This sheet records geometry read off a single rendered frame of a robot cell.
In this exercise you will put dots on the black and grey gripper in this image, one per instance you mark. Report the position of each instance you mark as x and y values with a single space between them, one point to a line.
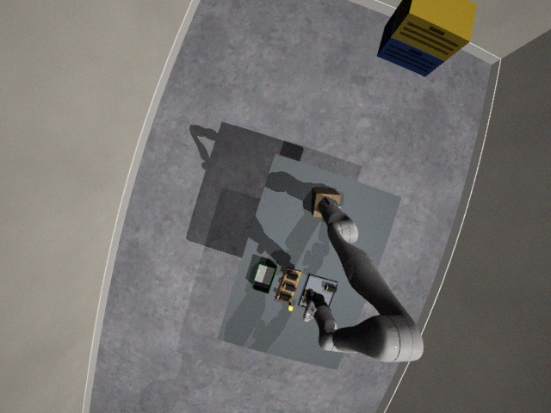
315 306

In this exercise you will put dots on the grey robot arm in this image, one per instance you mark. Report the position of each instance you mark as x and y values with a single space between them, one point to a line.
385 338

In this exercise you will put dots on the green open-top box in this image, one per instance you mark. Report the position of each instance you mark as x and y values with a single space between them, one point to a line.
264 277

